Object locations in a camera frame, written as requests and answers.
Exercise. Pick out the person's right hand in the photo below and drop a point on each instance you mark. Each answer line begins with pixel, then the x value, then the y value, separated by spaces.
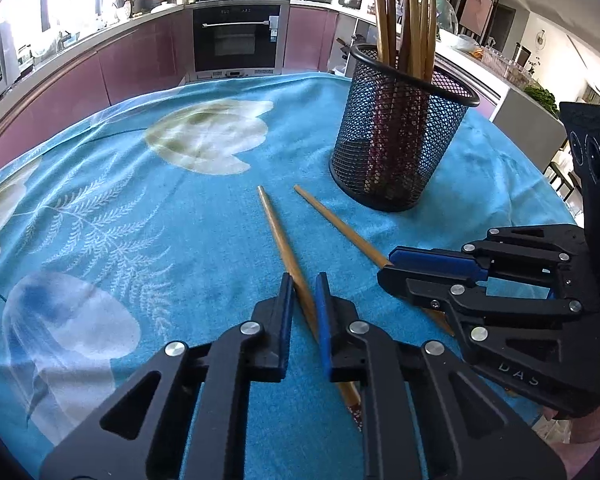
pixel 597 425

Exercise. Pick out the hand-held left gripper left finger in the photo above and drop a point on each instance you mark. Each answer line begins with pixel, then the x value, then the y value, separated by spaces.
pixel 286 320

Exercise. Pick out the black mesh utensil holder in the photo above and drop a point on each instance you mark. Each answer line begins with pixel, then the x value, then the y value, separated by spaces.
pixel 445 125

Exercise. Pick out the bundle of wooden chopsticks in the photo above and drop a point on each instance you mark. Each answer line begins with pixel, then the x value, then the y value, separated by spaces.
pixel 380 15

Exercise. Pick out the white kitchen island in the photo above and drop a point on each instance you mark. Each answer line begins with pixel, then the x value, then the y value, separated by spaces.
pixel 525 125

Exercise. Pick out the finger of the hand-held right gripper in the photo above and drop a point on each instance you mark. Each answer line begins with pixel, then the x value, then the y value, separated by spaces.
pixel 430 259
pixel 410 287

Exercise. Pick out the blue floral tablecloth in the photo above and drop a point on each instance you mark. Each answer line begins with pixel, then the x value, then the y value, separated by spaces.
pixel 130 210

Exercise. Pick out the green leafy vegetables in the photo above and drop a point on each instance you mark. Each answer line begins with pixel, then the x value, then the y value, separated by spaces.
pixel 540 96

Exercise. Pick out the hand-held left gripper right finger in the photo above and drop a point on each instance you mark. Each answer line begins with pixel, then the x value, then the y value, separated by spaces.
pixel 323 320

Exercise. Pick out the black built-in oven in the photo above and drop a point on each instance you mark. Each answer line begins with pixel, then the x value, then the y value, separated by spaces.
pixel 237 42

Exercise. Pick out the purple kitchen cabinets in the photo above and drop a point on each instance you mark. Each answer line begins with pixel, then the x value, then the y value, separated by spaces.
pixel 130 60

